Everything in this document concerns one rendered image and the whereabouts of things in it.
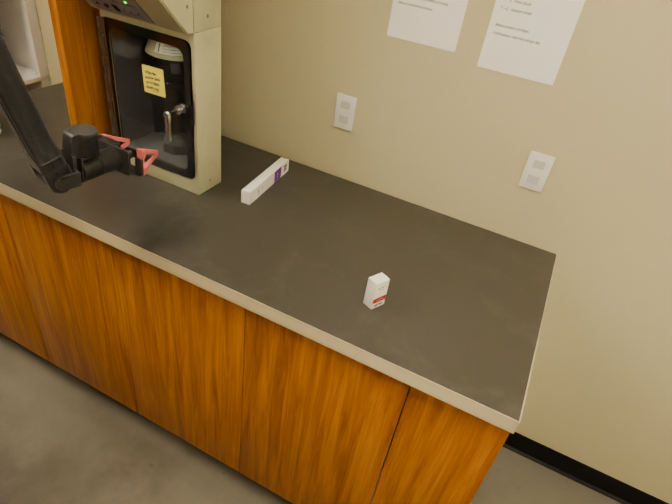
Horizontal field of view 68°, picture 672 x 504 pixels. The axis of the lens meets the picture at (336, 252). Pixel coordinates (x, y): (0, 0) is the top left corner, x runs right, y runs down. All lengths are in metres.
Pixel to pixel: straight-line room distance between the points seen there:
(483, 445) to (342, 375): 0.36
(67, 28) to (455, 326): 1.29
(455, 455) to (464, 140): 0.90
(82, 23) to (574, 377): 1.91
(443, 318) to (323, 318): 0.30
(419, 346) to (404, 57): 0.86
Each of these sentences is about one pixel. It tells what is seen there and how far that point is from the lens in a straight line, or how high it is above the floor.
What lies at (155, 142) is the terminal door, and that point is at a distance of 1.62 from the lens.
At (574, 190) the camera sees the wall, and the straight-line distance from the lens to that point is 1.62.
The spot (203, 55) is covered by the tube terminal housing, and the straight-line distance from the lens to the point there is 1.47.
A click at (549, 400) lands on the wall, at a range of 2.10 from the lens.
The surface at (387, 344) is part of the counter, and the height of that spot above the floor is 0.94.
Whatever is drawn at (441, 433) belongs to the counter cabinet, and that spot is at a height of 0.76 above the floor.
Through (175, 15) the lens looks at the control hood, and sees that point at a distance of 1.36.
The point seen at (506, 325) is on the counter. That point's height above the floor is 0.94.
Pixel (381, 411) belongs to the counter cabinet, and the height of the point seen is 0.74.
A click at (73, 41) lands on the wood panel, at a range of 1.67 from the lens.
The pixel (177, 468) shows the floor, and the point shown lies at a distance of 2.05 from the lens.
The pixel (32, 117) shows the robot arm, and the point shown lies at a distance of 1.19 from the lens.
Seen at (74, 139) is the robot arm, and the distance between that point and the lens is 1.26.
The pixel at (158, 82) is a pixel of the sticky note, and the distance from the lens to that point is 1.53.
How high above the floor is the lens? 1.76
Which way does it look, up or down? 36 degrees down
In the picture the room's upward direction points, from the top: 9 degrees clockwise
